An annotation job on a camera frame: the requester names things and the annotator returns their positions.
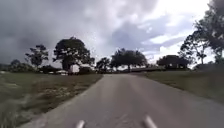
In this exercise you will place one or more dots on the small dark tree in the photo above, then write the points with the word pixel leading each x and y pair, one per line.
pixel 102 63

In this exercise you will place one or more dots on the sloping grass verge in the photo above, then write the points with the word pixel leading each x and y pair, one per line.
pixel 193 83

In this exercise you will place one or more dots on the low wide tree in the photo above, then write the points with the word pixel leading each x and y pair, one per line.
pixel 172 61

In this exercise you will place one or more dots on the wide dark tree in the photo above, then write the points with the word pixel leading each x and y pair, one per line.
pixel 128 58

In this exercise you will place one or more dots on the white building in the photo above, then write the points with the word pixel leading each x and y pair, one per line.
pixel 74 68

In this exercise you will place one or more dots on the large round-crowned tree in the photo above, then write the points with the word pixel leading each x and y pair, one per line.
pixel 71 50

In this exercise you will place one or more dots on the small sparse tree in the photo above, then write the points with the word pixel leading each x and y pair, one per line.
pixel 37 55

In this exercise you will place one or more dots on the tall leafy tree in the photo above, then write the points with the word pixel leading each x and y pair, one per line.
pixel 216 26

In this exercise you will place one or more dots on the dark bush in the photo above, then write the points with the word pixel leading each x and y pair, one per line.
pixel 20 67

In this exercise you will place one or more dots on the robot's own part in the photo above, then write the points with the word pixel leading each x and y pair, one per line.
pixel 150 122
pixel 80 124

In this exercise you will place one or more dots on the grass field with bare patches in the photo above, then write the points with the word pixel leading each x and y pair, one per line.
pixel 33 90

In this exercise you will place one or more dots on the thin tall tree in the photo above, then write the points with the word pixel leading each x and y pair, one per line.
pixel 196 45

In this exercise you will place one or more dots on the grey asphalt road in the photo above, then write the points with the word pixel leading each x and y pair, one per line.
pixel 123 100

